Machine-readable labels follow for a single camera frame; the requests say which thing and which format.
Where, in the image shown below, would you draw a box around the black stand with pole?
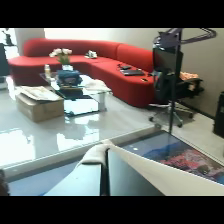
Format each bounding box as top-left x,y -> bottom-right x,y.
152,28 -> 218,135

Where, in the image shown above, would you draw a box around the glass coffee table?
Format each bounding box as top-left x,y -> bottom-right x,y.
39,71 -> 113,118

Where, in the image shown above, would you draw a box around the white shirt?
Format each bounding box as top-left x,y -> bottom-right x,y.
77,139 -> 224,197

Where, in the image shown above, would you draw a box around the white flowers in vase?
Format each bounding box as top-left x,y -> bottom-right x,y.
48,47 -> 74,72

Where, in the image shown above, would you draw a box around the black office chair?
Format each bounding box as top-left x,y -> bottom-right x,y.
148,46 -> 205,129

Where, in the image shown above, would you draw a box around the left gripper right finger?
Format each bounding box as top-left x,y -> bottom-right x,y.
106,148 -> 165,197

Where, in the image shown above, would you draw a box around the cardboard box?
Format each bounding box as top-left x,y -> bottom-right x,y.
14,85 -> 65,123

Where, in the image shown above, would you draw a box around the red sofa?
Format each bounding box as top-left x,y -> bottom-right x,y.
7,37 -> 156,109

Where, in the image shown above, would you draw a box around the black laptop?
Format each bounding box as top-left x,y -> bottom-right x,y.
119,67 -> 146,77

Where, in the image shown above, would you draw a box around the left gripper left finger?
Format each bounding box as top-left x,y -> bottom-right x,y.
44,162 -> 103,197

